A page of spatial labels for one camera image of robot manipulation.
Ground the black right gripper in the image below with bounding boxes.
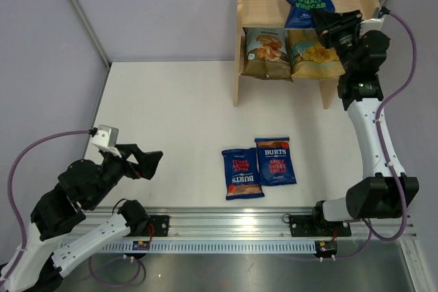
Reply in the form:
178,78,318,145
310,9,364,75

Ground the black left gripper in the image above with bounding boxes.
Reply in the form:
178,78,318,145
87,144,163,209

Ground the blue sea salt vinegar bag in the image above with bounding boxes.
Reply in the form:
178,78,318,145
284,0,335,29

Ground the large kettle cooked chips bag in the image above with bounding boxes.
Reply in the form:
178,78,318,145
287,29,344,80

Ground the olive light-blue chips bag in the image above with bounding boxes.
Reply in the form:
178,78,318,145
241,27,292,81

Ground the blue upside-down Burts chilli bag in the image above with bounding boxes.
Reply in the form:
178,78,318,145
222,148,265,200

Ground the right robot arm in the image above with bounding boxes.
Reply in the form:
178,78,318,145
285,10,420,241

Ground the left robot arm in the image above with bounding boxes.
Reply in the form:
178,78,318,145
1,144,164,291

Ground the wooden two-tier shelf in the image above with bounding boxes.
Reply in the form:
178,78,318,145
233,0,381,110

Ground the blue spicy sweet chilli bag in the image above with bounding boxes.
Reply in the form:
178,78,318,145
255,137,296,187

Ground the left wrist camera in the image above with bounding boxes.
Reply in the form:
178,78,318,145
90,124,122,157

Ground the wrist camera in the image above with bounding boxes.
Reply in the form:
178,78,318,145
359,6,390,35
90,124,122,157

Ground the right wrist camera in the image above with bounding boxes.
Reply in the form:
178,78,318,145
359,6,390,35

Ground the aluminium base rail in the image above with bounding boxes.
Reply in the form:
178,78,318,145
51,204,418,255

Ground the aluminium corner frame post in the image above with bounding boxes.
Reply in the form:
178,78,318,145
47,0,112,67

